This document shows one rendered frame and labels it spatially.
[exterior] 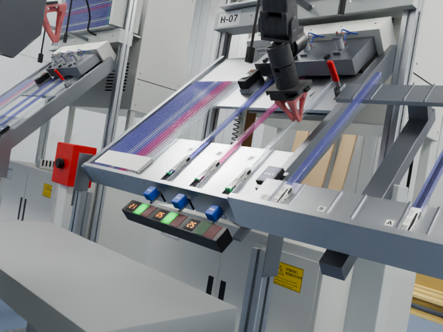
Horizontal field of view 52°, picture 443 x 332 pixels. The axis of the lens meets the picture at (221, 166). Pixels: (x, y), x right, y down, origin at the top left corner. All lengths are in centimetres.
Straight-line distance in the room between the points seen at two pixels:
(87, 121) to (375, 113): 406
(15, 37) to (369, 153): 423
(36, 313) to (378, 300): 58
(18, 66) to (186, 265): 368
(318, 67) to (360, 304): 69
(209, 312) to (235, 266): 74
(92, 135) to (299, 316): 427
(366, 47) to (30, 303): 105
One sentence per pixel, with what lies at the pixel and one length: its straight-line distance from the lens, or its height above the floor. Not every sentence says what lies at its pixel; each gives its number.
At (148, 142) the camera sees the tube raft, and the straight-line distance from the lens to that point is 138.
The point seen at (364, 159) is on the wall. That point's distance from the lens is 467.
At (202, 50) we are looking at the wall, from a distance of 552.
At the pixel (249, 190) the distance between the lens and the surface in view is 99.
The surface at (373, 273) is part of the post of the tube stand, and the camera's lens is 90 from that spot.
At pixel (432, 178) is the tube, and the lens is 77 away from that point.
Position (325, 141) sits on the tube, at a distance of 89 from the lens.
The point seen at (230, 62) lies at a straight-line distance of 174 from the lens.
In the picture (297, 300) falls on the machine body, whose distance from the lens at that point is 125.
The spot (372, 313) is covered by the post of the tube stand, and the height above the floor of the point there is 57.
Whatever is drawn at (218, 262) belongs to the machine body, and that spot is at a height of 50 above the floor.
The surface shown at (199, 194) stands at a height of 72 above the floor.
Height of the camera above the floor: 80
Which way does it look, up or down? level
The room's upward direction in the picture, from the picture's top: 9 degrees clockwise
